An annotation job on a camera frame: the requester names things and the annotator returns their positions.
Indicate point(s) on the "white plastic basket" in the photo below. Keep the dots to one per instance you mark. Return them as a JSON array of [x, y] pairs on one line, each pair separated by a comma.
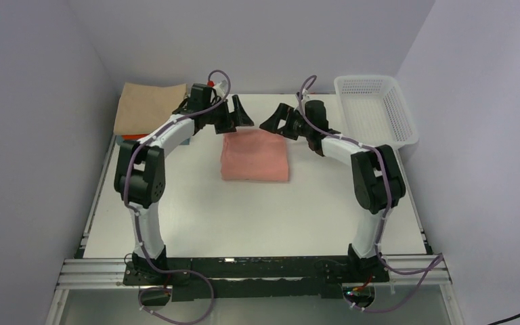
[[374, 110]]

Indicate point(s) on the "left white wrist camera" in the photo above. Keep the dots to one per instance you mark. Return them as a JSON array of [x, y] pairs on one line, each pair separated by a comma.
[[220, 88]]

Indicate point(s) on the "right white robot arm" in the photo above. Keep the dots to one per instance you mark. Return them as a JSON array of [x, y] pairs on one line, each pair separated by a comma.
[[378, 182]]

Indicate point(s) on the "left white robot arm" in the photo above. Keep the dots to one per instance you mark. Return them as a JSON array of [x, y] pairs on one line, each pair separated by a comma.
[[140, 176]]

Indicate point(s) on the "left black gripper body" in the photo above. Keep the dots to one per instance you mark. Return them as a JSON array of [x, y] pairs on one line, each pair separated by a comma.
[[221, 117]]

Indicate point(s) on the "folded tan t shirt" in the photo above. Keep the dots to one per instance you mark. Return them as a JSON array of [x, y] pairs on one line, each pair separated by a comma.
[[144, 108]]

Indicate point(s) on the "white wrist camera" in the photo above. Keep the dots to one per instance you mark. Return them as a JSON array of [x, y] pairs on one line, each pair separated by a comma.
[[220, 88], [304, 95]]

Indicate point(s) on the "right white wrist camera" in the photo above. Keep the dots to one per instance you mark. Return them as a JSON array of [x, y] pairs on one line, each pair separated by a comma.
[[304, 95]]

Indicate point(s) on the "folded orange t shirt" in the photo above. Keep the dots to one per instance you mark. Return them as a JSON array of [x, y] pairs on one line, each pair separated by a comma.
[[133, 137]]

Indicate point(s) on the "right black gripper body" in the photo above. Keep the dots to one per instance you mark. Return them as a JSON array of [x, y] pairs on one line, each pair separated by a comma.
[[297, 126]]

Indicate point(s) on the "pink t shirt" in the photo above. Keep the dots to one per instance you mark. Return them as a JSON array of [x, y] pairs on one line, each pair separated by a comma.
[[254, 155]]

